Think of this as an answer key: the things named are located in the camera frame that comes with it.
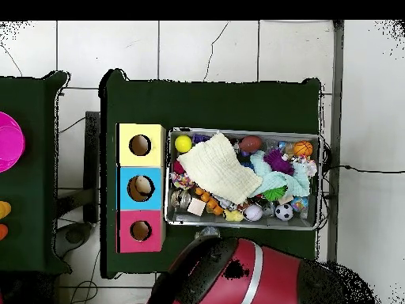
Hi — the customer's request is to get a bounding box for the dark green side table cloth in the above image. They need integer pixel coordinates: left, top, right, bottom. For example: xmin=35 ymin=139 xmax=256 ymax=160
xmin=0 ymin=70 xmax=72 ymax=276

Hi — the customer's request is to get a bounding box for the brown toy football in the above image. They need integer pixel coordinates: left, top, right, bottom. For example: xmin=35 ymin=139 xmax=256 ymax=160
xmin=238 ymin=135 xmax=263 ymax=154

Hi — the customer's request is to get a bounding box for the magenta plate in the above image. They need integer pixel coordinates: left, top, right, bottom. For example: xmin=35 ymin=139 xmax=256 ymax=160
xmin=0 ymin=111 xmax=26 ymax=173

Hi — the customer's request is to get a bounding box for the purple spiky toy with eyes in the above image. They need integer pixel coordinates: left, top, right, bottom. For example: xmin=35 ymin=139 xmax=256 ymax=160
xmin=263 ymin=148 xmax=295 ymax=177

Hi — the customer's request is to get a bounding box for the small soccer ball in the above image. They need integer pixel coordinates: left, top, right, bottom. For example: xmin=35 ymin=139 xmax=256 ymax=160
xmin=274 ymin=203 xmax=295 ymax=222

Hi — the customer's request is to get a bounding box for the green spiky ball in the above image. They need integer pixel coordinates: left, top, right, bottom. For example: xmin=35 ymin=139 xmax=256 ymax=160
xmin=262 ymin=186 xmax=287 ymax=203

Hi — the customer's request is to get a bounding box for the small wooden block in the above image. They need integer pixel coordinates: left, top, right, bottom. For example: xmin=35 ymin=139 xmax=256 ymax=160
xmin=187 ymin=198 xmax=207 ymax=216

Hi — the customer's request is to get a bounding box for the cream yellow cloth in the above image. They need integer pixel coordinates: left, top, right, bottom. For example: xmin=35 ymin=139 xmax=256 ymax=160
xmin=177 ymin=132 xmax=263 ymax=206

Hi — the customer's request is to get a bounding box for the black cable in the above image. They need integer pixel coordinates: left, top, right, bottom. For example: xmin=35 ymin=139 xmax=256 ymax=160
xmin=322 ymin=164 xmax=405 ymax=175

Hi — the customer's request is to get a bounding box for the orange toy basketball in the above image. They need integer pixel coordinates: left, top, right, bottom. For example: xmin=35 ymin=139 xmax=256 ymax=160
xmin=293 ymin=140 xmax=314 ymax=158

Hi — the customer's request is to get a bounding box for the yellow ball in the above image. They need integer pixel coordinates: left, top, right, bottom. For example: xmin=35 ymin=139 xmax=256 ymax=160
xmin=174 ymin=135 xmax=194 ymax=154

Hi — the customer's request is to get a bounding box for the white ball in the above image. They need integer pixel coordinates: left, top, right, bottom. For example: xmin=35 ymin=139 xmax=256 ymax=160
xmin=244 ymin=203 xmax=264 ymax=222

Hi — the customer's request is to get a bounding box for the mint green cloth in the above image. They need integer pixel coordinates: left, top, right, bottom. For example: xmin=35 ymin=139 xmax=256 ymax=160
xmin=249 ymin=150 xmax=311 ymax=199

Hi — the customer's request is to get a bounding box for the clear mesh bin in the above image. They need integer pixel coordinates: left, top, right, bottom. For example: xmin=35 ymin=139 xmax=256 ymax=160
xmin=164 ymin=127 xmax=324 ymax=231

